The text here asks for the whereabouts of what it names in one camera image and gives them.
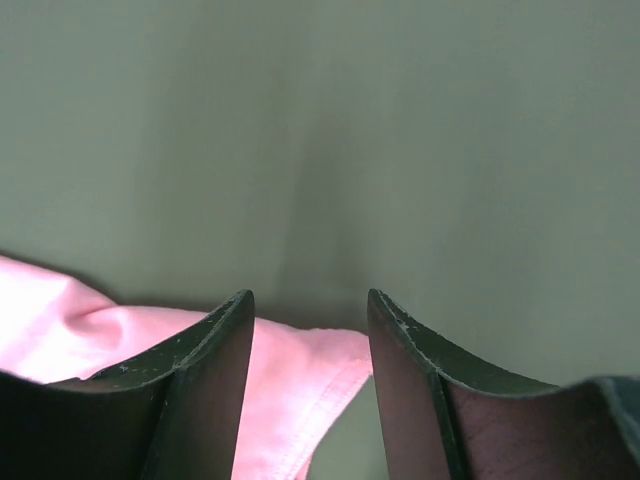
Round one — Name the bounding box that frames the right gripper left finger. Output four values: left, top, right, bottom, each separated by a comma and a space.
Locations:
1, 290, 255, 480

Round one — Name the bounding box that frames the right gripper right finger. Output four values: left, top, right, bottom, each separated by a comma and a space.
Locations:
367, 289, 639, 479

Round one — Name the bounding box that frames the pink t shirt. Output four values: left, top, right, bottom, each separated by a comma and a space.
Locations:
1, 257, 372, 479

